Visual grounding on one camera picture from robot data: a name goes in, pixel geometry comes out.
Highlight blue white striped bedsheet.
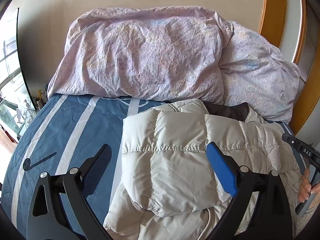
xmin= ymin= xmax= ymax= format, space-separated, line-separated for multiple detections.
xmin=1 ymin=94 xmax=159 ymax=235

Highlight cream puffer down jacket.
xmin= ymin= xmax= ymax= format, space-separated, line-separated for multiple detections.
xmin=103 ymin=99 xmax=301 ymax=239

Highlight cluttered bedside table items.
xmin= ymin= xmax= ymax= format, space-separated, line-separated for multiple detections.
xmin=1 ymin=75 xmax=48 ymax=141

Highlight pink floral duvet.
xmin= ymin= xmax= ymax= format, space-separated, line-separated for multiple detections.
xmin=47 ymin=7 xmax=300 ymax=122

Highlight person's right hand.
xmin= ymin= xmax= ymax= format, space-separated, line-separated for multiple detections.
xmin=298 ymin=168 xmax=312 ymax=203

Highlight wooden door frame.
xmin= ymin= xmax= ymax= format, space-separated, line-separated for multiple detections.
xmin=259 ymin=0 xmax=319 ymax=142

